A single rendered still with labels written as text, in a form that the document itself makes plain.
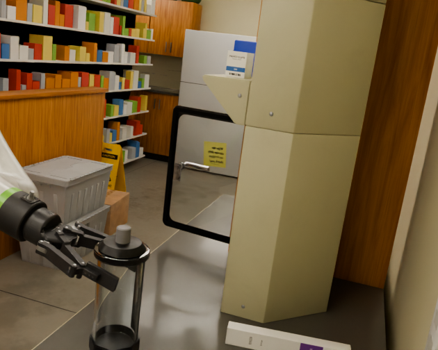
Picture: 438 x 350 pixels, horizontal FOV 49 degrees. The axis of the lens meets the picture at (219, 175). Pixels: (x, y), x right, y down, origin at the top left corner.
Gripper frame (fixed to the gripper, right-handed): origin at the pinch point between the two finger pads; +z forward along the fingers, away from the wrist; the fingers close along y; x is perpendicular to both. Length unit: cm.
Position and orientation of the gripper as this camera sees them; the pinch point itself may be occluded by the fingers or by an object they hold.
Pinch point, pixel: (118, 269)
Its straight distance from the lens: 99.6
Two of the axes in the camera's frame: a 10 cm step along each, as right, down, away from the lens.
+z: 8.8, 4.3, -1.8
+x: -3.7, 8.8, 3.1
